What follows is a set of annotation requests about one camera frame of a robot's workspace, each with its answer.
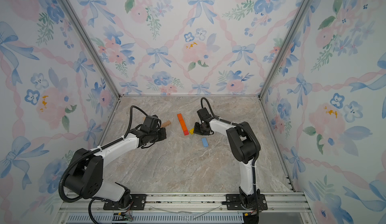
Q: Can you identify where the light blue block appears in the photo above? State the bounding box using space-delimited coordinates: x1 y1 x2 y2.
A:
202 138 209 148

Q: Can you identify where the plain wooden block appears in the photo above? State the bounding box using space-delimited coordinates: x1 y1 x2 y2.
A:
161 121 171 128

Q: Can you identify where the orange long block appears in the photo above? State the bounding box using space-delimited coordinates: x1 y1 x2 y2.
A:
180 121 188 133

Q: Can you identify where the orange short block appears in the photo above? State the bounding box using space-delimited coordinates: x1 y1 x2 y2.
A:
178 114 184 122

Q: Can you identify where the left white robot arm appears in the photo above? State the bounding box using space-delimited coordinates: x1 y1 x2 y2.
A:
58 128 167 208

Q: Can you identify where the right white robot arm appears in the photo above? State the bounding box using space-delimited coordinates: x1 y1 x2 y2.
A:
194 118 261 210

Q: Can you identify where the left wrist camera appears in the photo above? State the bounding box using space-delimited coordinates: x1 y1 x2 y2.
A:
140 115 161 133

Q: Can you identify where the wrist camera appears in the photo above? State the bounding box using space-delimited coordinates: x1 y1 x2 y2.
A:
140 115 161 133
197 107 213 122

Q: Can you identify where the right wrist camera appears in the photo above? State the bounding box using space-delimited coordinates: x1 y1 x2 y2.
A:
197 107 213 122

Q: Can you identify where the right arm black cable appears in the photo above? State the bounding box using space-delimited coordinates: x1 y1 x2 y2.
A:
200 97 261 207

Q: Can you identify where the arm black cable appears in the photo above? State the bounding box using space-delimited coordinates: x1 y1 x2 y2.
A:
58 105 148 224
200 97 261 207

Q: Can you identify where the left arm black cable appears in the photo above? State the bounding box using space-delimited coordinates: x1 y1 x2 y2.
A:
58 105 148 224

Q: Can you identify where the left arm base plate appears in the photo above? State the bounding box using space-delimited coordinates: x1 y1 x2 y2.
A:
103 193 147 211

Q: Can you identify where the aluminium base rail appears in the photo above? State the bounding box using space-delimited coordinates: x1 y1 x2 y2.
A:
54 192 316 224

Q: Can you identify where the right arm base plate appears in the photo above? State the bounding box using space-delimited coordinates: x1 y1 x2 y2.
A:
222 193 268 212

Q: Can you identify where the aluminium corner post left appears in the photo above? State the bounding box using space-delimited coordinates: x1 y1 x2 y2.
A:
58 0 120 99

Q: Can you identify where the aluminium corner post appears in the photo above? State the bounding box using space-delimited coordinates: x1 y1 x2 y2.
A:
58 0 120 99
258 0 313 100

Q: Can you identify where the aluminium corner post right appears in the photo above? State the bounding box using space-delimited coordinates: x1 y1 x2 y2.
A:
258 0 313 100

